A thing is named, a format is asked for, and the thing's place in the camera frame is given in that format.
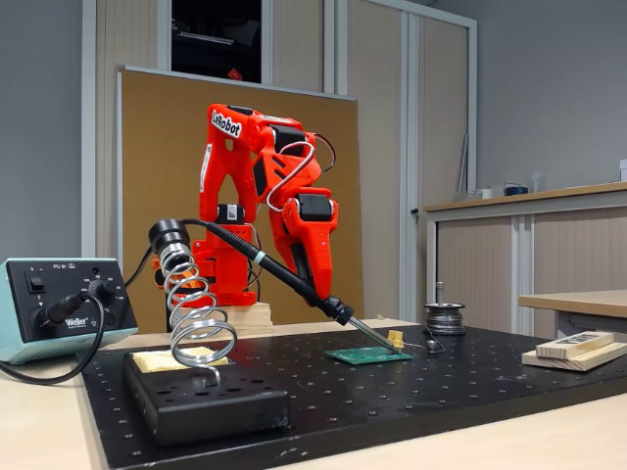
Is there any black soldering iron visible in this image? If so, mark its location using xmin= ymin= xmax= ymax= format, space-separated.
xmin=205 ymin=220 xmax=404 ymax=354

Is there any green circuit board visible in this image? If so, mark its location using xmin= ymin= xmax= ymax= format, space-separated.
xmin=323 ymin=346 xmax=414 ymax=366

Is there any teal Weller soldering station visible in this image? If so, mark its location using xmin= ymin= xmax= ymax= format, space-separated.
xmin=0 ymin=258 xmax=139 ymax=366

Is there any wooden base block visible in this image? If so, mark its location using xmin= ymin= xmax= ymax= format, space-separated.
xmin=178 ymin=302 xmax=273 ymax=339

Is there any tall beige cabinet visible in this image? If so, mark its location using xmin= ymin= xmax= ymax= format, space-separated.
xmin=81 ymin=0 xmax=479 ymax=324

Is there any black perforated breadboard plate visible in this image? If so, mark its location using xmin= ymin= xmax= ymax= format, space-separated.
xmin=80 ymin=324 xmax=627 ymax=470

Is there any low cabinet with sliding doors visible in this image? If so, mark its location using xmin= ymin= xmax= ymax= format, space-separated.
xmin=422 ymin=181 xmax=627 ymax=339

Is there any yellow cleaning sponge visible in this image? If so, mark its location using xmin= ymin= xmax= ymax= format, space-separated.
xmin=132 ymin=346 xmax=230 ymax=373

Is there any black stand with spring holder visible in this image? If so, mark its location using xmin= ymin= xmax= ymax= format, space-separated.
xmin=121 ymin=218 xmax=290 ymax=446

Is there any beige desk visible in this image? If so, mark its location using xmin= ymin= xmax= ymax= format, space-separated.
xmin=517 ymin=289 xmax=627 ymax=344

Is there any wooden plank with Kapla print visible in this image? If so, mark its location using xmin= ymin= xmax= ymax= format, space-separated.
xmin=535 ymin=330 xmax=616 ymax=358

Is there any plain wooden plank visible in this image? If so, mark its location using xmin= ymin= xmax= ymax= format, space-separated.
xmin=521 ymin=341 xmax=627 ymax=372

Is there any thin solder wire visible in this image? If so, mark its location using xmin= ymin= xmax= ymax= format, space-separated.
xmin=402 ymin=332 xmax=447 ymax=354

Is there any solder wire spool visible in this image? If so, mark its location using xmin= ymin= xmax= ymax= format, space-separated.
xmin=423 ymin=302 xmax=467 ymax=337

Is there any black soldering iron cable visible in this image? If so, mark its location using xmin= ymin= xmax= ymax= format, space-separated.
xmin=0 ymin=217 xmax=212 ymax=386

